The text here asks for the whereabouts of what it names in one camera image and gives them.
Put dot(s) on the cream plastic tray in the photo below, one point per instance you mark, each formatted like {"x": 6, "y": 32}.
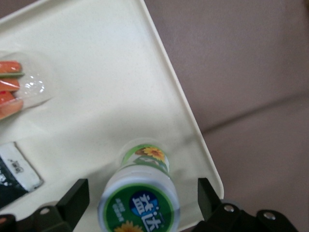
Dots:
{"x": 96, "y": 84}

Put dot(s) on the small black snack packet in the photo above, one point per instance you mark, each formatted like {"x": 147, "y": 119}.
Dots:
{"x": 14, "y": 174}

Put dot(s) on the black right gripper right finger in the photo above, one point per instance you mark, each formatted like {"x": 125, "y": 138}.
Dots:
{"x": 212, "y": 215}

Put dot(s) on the wrapped triangle sandwich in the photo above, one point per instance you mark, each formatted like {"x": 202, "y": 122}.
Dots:
{"x": 14, "y": 87}

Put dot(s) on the green gum bottle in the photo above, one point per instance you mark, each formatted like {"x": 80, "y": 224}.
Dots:
{"x": 140, "y": 193}

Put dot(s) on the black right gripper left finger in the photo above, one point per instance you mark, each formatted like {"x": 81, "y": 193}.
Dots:
{"x": 70, "y": 207}

